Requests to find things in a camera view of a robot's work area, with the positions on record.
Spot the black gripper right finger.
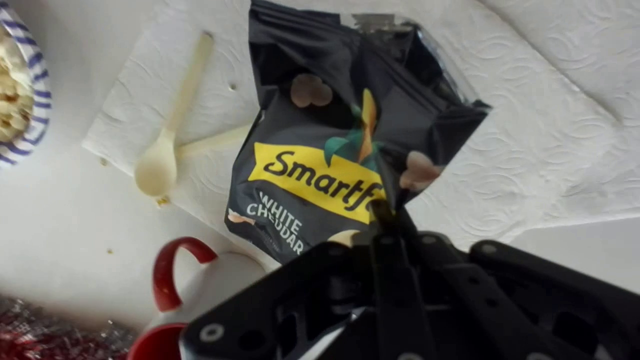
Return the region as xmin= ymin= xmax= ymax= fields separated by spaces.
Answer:
xmin=397 ymin=206 xmax=640 ymax=360

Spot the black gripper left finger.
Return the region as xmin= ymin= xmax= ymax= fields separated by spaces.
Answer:
xmin=178 ymin=199 xmax=411 ymax=360

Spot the black Smartfood popcorn packet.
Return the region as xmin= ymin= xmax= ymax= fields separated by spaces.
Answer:
xmin=224 ymin=0 xmax=491 ymax=267

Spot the white paper towel with cutlery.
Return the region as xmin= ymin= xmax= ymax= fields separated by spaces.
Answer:
xmin=79 ymin=0 xmax=640 ymax=249

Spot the plain white paper towel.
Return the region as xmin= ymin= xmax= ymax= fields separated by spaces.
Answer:
xmin=478 ymin=0 xmax=640 ymax=137

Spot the red and silver tinsel garland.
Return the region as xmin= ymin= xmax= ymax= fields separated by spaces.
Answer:
xmin=0 ymin=293 xmax=139 ymax=360

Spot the blue striped white bowl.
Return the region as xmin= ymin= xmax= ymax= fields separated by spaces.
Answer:
xmin=0 ymin=0 xmax=54 ymax=171

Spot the white mug with red handle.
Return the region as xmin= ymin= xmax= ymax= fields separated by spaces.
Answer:
xmin=125 ymin=234 xmax=270 ymax=360

